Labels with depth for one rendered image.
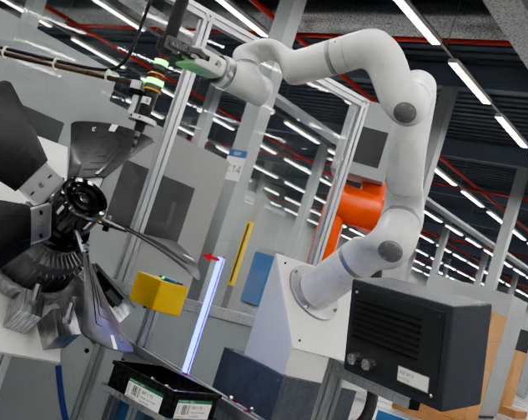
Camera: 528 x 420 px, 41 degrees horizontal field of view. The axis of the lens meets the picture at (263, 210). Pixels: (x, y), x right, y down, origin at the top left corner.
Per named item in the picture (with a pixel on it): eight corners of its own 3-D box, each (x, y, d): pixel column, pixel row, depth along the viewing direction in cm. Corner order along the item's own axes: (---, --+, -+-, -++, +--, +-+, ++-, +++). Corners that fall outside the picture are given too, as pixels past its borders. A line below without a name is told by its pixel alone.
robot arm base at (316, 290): (324, 269, 226) (364, 239, 215) (343, 322, 216) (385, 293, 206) (282, 262, 214) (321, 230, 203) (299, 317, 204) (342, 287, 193)
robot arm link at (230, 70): (231, 88, 182) (222, 83, 180) (213, 89, 189) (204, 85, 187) (241, 58, 182) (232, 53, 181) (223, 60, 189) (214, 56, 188)
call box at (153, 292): (127, 302, 217) (138, 269, 218) (154, 309, 223) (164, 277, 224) (149, 314, 204) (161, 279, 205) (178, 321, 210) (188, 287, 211)
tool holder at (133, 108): (115, 113, 171) (128, 76, 172) (129, 122, 178) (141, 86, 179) (147, 121, 168) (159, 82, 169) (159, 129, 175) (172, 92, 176)
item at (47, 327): (42, 350, 165) (35, 323, 168) (65, 348, 170) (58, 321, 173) (58, 336, 161) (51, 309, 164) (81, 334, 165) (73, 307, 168)
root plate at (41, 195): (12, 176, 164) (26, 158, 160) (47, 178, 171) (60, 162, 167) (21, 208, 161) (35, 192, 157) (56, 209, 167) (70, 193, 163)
